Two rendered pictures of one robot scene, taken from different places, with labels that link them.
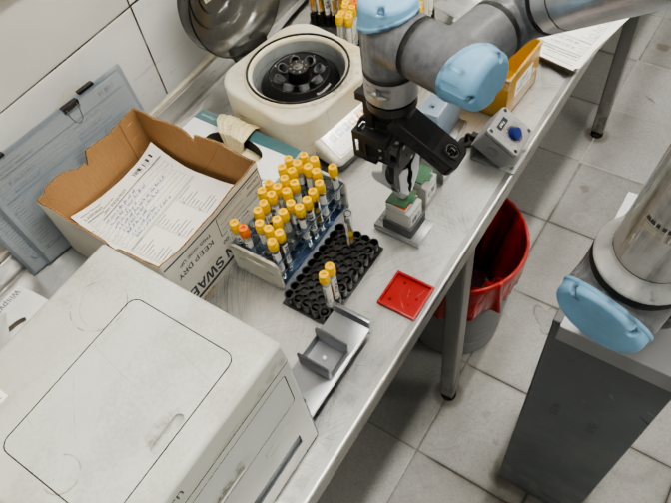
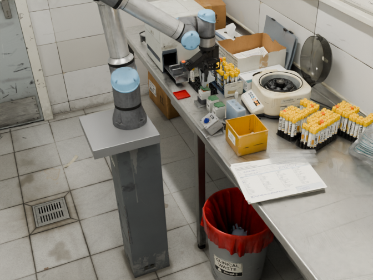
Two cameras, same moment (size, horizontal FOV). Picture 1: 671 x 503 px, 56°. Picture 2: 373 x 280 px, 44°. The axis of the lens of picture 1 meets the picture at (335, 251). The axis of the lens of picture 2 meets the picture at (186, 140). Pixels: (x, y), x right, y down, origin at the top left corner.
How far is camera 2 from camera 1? 2.38 m
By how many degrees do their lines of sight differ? 75
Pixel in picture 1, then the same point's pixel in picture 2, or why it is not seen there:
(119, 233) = (250, 53)
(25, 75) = (288, 13)
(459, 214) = (197, 114)
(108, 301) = (191, 9)
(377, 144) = not seen: hidden behind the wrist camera
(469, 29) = (183, 19)
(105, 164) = (275, 49)
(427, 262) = (187, 102)
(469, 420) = (184, 245)
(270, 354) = not seen: hidden behind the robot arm
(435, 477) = (174, 223)
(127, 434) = (162, 7)
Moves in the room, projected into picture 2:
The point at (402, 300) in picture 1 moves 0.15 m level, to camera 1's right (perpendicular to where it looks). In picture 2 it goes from (180, 94) to (166, 108)
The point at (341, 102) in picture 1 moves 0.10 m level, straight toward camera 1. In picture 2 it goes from (256, 89) to (236, 84)
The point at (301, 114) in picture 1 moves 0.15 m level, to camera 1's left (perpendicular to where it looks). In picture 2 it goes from (256, 77) to (266, 64)
